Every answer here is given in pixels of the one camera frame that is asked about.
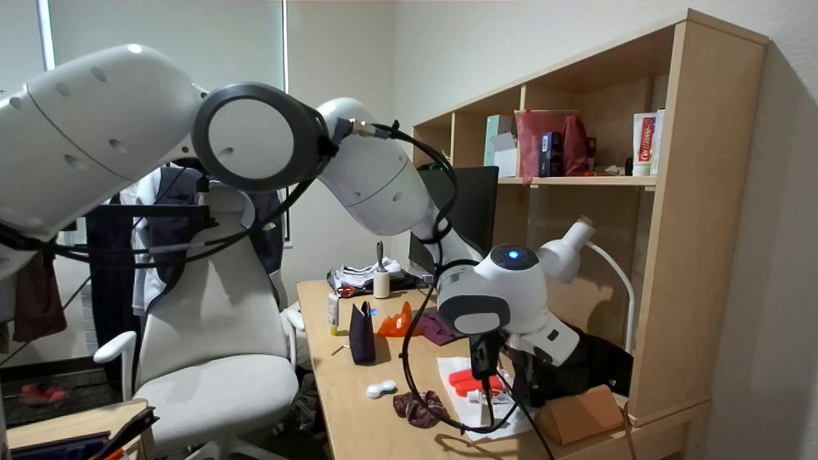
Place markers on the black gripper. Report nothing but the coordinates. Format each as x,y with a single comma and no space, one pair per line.
524,380

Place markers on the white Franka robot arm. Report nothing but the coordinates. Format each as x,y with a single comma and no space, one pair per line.
92,128

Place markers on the white desk lamp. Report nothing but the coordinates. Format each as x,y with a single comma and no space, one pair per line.
576,243

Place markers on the orange toothbrush case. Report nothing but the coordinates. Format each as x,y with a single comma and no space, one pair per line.
461,384

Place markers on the brown cardboard box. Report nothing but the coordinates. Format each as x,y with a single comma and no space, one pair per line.
588,416

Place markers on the purple cloth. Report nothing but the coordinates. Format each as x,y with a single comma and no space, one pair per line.
436,330

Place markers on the maroon scrunchie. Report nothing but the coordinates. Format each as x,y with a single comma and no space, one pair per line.
418,410

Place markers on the orange plastic bag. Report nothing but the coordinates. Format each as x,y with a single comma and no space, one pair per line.
396,326

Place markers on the small white case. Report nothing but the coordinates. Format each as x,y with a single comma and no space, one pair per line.
381,390

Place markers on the dark navy pouch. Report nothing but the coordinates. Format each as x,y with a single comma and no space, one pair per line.
362,335

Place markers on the beige lint roller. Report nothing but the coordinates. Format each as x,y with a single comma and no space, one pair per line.
381,283

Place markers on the black computer monitor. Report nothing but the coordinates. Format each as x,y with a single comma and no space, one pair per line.
477,207

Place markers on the pile of white black items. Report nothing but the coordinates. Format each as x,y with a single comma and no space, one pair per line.
354,278

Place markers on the small white tube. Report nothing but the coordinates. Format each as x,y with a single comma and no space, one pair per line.
332,312

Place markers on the black cylinder container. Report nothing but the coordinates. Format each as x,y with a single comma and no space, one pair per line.
549,155

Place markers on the teal box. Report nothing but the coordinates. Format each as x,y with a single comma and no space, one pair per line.
493,142

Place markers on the red bag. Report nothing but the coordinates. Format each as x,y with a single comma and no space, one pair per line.
532,136

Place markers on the wooden shelf hutch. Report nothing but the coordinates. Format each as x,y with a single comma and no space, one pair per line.
707,214

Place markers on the white red box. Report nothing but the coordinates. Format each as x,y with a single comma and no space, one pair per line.
647,143

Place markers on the white office chair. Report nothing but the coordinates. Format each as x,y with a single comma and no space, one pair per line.
212,340

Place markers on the navy jacket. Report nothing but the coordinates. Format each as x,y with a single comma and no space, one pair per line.
170,232

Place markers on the black hanging trousers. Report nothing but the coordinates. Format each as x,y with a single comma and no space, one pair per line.
111,283

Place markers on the small red object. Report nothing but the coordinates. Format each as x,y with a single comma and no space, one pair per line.
42,395

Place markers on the brown hanging garment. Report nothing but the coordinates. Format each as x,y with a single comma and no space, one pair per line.
39,297

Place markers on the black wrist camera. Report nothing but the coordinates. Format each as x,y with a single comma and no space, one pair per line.
486,353

